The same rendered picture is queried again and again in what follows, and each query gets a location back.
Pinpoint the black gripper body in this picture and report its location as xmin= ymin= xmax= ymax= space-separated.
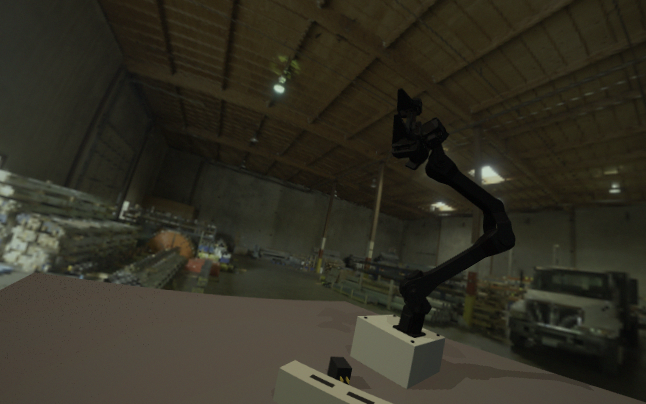
xmin=391 ymin=98 xmax=423 ymax=159

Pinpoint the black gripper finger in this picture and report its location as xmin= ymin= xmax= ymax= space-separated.
xmin=397 ymin=88 xmax=420 ymax=111
xmin=392 ymin=113 xmax=418 ymax=148

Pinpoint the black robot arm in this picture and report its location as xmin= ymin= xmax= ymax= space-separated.
xmin=393 ymin=117 xmax=515 ymax=338

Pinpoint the black two-prong charger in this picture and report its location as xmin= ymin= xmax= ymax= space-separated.
xmin=328 ymin=357 xmax=352 ymax=385

